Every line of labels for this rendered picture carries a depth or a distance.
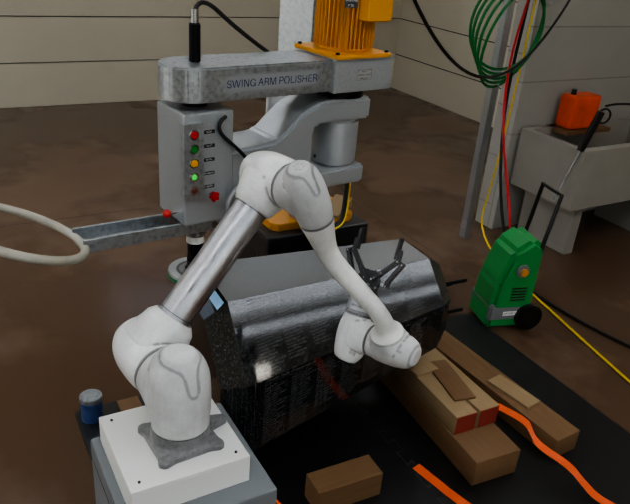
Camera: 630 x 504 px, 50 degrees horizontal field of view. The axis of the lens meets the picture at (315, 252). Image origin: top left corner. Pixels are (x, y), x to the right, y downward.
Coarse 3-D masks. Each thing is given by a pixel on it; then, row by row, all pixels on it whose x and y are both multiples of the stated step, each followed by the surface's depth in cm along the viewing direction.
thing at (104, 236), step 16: (96, 224) 244; (112, 224) 247; (128, 224) 251; (144, 224) 255; (160, 224) 259; (176, 224) 251; (208, 224) 259; (96, 240) 234; (112, 240) 237; (128, 240) 241; (144, 240) 245
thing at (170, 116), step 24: (168, 120) 240; (192, 120) 232; (216, 120) 238; (168, 144) 244; (216, 144) 241; (168, 168) 248; (216, 168) 245; (168, 192) 253; (192, 216) 247; (216, 216) 254
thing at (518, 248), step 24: (552, 216) 392; (504, 240) 409; (528, 240) 397; (504, 264) 401; (528, 264) 400; (480, 288) 420; (504, 288) 403; (528, 288) 408; (480, 312) 419; (504, 312) 411; (528, 312) 410
